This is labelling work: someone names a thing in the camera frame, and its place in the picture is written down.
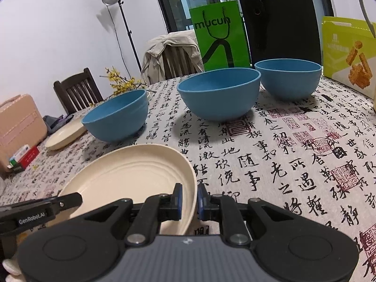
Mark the wooden chair with jacket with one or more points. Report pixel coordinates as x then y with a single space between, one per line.
179 63

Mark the yellow-green snack box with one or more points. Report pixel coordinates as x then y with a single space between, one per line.
335 50

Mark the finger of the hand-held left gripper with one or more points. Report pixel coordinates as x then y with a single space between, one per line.
70 201

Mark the green white box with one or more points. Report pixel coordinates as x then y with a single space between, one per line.
11 162

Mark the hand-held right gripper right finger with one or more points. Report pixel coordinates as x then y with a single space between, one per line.
200 204

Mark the blue bowl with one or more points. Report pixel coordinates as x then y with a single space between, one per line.
220 102
117 120
288 85

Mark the calligraphy printed tablecloth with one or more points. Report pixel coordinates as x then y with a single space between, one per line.
264 152

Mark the black framed glass door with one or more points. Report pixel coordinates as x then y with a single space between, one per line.
176 0

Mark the black paper bag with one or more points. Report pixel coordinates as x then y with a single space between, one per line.
288 20

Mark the pink small suitcase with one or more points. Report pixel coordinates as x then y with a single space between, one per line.
20 129

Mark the grey purple cloth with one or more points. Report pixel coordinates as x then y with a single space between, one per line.
54 123

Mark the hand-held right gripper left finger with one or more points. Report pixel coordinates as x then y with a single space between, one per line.
178 202

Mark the white blue box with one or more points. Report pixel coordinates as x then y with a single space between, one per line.
22 152

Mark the dark wooden chair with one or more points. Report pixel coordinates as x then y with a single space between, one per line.
73 79

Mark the green paper bag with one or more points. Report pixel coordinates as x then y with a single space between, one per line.
238 50

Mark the yellow thermos jug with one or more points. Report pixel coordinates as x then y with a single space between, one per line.
362 6

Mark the red box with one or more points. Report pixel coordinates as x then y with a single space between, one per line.
29 156

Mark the beige jacket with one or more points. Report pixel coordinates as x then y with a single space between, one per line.
152 55

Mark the yellow flower branch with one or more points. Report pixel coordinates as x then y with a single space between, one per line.
120 82

